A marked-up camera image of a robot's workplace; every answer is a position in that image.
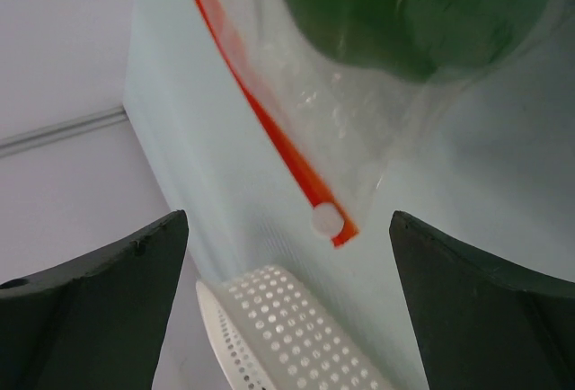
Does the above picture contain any white perforated plastic basket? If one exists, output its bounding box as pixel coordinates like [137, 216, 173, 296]
[196, 265, 392, 390]

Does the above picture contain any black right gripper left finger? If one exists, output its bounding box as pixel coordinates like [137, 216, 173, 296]
[1, 210, 188, 389]

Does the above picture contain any left aluminium frame post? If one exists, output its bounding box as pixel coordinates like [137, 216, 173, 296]
[1, 106, 128, 158]

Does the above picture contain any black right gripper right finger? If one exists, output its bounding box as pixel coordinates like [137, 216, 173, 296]
[389, 211, 574, 389]

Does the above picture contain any clear zip top bag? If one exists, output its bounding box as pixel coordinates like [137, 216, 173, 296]
[194, 0, 574, 246]

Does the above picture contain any green fake bell pepper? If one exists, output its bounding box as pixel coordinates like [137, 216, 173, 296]
[284, 0, 548, 82]

